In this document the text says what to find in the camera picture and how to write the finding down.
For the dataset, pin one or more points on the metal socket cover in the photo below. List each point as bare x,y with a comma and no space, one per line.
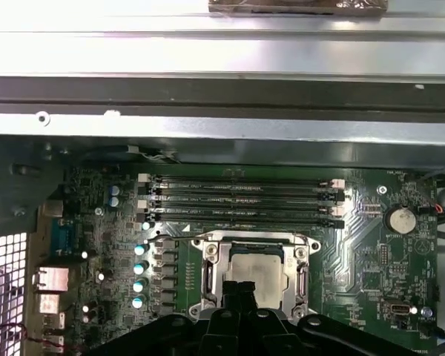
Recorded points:
217,259

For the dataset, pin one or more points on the green motherboard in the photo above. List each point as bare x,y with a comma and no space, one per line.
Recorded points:
356,267

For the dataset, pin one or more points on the black latch RAM slot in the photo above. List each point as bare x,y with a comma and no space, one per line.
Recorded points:
244,193
244,219

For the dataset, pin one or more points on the black case fan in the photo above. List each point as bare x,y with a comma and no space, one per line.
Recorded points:
26,174

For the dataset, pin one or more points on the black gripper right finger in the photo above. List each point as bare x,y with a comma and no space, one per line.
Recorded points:
259,333

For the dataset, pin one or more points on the coin cell battery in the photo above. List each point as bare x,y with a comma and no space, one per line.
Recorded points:
400,219

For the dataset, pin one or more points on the white latch RAM slot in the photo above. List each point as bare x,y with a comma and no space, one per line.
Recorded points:
244,182
244,207

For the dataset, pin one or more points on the silver square CPU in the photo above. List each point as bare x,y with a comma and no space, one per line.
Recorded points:
256,267

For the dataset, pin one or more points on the silver rear port block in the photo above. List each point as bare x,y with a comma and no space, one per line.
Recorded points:
52,283

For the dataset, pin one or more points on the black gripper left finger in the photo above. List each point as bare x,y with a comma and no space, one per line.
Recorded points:
222,333

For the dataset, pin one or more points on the black PC case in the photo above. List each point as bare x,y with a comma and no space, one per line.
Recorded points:
207,126

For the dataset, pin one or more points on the CPU socket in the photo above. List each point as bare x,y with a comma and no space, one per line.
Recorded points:
313,244

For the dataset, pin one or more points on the blue rear port connector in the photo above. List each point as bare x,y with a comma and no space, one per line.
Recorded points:
68,237

